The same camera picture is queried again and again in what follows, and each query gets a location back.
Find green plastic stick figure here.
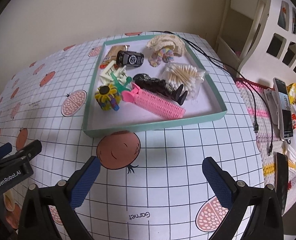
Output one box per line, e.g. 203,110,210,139
111,72,132,94

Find cream hair claw clip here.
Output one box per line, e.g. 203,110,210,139
99,61,127,85

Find orange snack packet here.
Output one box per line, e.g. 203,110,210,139
99,44,130,69

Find pink hair roller clip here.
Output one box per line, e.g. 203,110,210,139
121,83,185,120

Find black toy car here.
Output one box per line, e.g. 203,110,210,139
116,50,145,67

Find bag of cotton swabs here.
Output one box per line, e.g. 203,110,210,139
161,63,208,100

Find cream lace scrunchie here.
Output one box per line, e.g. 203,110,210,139
146,34,187,56

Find pastel chenille hair tie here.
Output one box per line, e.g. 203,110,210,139
148,47,176,68

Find person's hand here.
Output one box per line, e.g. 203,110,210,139
3,190,21,230

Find black smartphone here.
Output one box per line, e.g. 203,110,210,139
275,152,288,215

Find white smartphone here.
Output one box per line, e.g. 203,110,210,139
273,77,293,140

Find pomegranate grid tablecloth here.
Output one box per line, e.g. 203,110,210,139
0,34,264,239

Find white phone case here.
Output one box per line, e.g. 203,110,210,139
264,88,281,129

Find pink crochet mat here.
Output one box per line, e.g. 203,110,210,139
236,78,296,212

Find teal white tray box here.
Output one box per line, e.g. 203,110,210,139
82,35,227,137

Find white shelf rack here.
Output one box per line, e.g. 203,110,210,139
215,0,296,87

